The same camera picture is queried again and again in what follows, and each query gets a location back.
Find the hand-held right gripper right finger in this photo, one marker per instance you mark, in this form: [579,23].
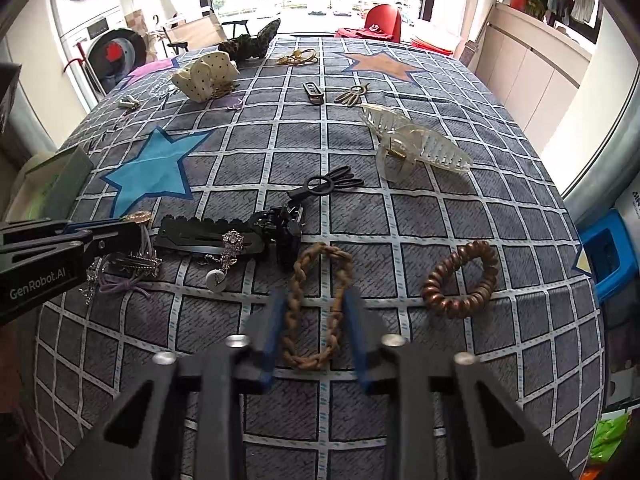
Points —
[359,335]

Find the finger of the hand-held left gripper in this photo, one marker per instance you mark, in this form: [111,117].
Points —
[95,225]
[117,242]

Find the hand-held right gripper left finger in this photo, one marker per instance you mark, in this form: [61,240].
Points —
[270,332]

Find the grey tray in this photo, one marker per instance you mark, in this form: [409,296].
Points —
[75,180]

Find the small silver rhinestone clip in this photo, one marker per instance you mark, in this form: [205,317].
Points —
[92,285]

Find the black claw clip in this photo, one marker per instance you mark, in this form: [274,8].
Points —
[280,225]

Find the black scalloped hair clip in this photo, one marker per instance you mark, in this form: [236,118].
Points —
[190,237]

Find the white round pendant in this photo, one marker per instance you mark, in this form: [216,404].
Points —
[216,280]

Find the silver rhinestone brooch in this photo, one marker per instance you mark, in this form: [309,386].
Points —
[231,245]

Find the black bunny-shaped hair clip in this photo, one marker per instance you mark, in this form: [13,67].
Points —
[300,191]

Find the grey grid blanket with stars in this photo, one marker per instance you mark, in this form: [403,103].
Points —
[450,220]

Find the white washing machine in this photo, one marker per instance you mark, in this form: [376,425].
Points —
[120,60]

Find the large clear claw clip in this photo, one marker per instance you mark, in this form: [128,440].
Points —
[435,152]

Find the beige folding chair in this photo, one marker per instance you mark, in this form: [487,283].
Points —
[200,30]

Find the dark patterned scrunchie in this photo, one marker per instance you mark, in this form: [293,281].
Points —
[250,42]

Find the bronze hand-shaped hair clip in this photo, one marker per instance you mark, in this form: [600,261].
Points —
[350,95]

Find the brown rectangular hair clip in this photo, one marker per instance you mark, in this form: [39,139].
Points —
[314,92]

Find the blue plastic stool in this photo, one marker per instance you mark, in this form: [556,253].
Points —
[610,255]

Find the green plastic bag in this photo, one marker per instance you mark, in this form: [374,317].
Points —
[610,437]

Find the white cardboard box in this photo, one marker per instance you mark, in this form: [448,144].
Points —
[629,207]

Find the red storage box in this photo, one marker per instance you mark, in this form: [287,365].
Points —
[432,45]

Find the red cloth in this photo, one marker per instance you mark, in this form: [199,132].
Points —
[360,35]

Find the beige cabinet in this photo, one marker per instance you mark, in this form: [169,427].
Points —
[525,70]

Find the red chair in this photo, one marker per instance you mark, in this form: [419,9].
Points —
[382,20]

